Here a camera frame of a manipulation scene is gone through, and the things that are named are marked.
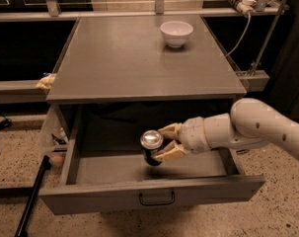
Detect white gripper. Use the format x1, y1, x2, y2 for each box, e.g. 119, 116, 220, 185
152, 117, 210, 162

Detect blue pepsi can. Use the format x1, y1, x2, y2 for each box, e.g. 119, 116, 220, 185
140, 130, 164, 166

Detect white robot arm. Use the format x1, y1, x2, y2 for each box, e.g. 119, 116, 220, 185
153, 98, 299, 162

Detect grey open drawer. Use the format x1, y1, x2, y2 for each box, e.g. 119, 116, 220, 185
39, 104, 264, 214

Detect grey cabinet counter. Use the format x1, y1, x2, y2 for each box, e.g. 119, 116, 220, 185
46, 15, 246, 105

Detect white ceramic bowl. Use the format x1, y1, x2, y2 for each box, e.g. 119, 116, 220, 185
160, 21, 193, 48

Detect clear plastic bag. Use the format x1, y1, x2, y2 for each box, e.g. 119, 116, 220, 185
37, 106, 69, 167

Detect yellow crumpled snack bag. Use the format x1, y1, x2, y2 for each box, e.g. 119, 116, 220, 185
36, 73, 56, 90

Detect white power strip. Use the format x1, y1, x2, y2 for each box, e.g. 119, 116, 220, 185
227, 0, 256, 17

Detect black pole on floor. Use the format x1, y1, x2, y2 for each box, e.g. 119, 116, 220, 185
14, 155, 51, 237

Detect black drawer handle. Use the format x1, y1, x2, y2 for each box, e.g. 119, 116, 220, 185
138, 192, 176, 206

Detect white power cable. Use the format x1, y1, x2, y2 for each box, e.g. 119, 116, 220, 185
225, 13, 252, 58

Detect grey metal rail frame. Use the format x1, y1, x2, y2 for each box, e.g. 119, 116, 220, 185
0, 0, 290, 105

